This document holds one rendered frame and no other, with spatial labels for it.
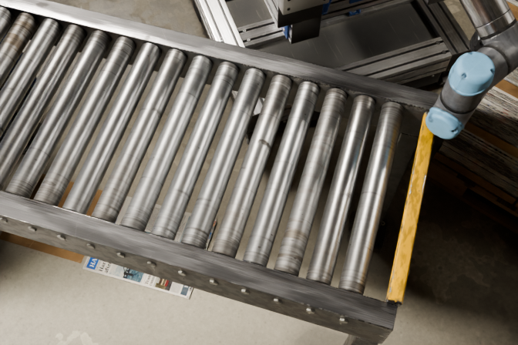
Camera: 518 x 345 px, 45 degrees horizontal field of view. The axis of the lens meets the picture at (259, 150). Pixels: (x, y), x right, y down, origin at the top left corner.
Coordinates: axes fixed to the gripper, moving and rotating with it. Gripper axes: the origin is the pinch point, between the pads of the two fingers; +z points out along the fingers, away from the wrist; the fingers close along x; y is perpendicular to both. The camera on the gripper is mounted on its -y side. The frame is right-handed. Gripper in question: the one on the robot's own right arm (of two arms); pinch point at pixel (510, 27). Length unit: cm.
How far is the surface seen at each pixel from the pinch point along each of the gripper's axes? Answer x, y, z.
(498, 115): -8.4, -33.7, 2.5
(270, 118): 32, -5, -50
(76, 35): 83, -6, -58
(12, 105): 81, -7, -81
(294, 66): 35, -5, -35
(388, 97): 13.6, -5.0, -30.0
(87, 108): 66, -5, -72
